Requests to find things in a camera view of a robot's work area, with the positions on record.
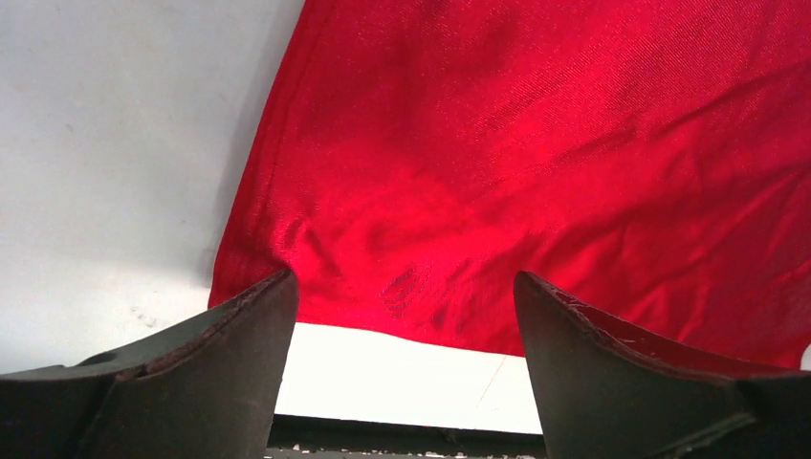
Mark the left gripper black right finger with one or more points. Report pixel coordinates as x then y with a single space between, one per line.
606 388

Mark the red cloth napkin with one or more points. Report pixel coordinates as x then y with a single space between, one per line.
651 158

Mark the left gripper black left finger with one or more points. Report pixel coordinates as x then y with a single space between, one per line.
205 387

